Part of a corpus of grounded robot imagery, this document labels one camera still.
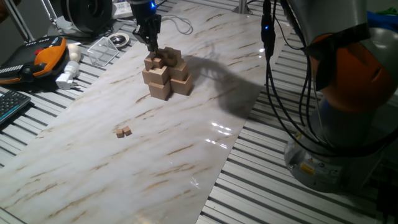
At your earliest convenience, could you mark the aluminium frame strut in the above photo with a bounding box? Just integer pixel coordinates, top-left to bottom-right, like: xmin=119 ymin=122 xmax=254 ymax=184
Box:
xmin=0 ymin=0 xmax=35 ymax=43
xmin=231 ymin=0 xmax=253 ymax=16

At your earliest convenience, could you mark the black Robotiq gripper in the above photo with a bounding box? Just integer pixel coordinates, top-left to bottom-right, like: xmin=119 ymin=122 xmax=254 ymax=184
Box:
xmin=126 ymin=0 xmax=162 ymax=53

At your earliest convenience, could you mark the white egg shaped object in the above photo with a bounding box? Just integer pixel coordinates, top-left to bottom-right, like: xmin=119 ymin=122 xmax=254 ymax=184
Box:
xmin=67 ymin=43 xmax=82 ymax=63

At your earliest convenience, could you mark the blue fabric bag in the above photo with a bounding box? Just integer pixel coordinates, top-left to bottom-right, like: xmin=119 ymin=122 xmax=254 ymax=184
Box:
xmin=366 ymin=11 xmax=398 ymax=32

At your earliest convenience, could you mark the black computer keyboard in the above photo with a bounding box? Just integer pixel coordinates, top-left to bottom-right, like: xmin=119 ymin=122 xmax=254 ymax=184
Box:
xmin=0 ymin=90 xmax=32 ymax=126

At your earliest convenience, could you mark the white power adapter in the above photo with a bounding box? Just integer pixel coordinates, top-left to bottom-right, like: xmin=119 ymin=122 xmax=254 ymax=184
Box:
xmin=55 ymin=60 xmax=81 ymax=91

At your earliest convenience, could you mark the white looped cable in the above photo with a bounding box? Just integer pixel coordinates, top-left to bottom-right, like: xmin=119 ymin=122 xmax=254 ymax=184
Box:
xmin=160 ymin=14 xmax=194 ymax=35

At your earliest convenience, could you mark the white power strip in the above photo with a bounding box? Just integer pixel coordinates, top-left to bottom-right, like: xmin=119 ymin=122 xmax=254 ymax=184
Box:
xmin=111 ymin=0 xmax=135 ymax=20

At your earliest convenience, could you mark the clear plastic box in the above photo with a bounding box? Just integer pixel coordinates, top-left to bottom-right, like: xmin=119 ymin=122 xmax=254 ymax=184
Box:
xmin=87 ymin=36 xmax=120 ymax=68

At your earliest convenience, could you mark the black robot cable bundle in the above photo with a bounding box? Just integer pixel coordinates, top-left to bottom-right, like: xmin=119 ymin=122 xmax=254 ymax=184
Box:
xmin=260 ymin=0 xmax=398 ymax=159

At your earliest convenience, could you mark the orange black teach pendant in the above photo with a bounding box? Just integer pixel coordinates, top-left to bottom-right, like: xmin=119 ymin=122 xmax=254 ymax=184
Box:
xmin=0 ymin=35 xmax=68 ymax=85

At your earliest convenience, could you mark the large wooden cross block structure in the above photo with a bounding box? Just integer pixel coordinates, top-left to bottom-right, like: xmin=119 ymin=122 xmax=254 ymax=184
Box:
xmin=141 ymin=46 xmax=193 ymax=101

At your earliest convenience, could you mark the green cloth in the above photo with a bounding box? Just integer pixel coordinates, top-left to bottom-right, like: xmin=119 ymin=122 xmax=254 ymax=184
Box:
xmin=375 ymin=6 xmax=398 ymax=16

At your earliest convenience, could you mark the black round spool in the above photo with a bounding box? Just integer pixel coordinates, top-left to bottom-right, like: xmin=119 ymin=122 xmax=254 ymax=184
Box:
xmin=58 ymin=0 xmax=114 ymax=35

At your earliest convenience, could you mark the white marble pattern board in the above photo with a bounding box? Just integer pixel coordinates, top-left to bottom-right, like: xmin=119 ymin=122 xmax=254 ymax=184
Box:
xmin=0 ymin=1 xmax=293 ymax=224

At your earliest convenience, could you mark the small metal bowl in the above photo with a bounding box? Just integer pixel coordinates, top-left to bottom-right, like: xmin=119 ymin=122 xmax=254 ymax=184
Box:
xmin=108 ymin=32 xmax=131 ymax=49

